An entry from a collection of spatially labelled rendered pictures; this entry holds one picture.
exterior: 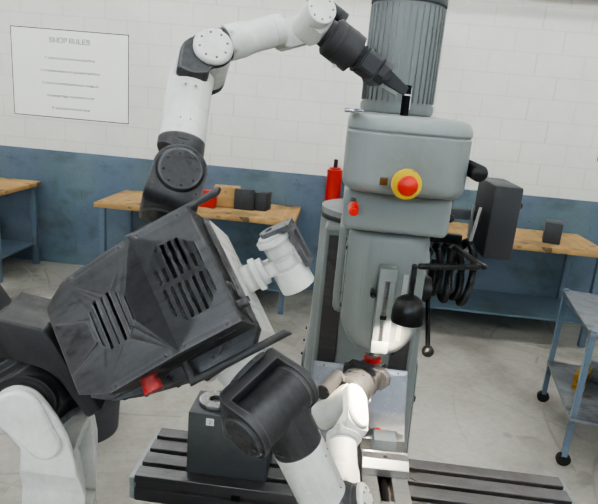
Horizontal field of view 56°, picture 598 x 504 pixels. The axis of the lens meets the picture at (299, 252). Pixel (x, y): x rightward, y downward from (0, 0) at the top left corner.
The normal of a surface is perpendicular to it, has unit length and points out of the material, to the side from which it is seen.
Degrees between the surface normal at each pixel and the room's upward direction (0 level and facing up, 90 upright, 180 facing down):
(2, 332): 90
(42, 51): 90
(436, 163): 90
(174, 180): 61
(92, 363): 74
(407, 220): 90
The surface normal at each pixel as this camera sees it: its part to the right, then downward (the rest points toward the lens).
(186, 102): 0.26, -0.24
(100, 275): -0.35, -0.07
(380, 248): -0.09, 0.26
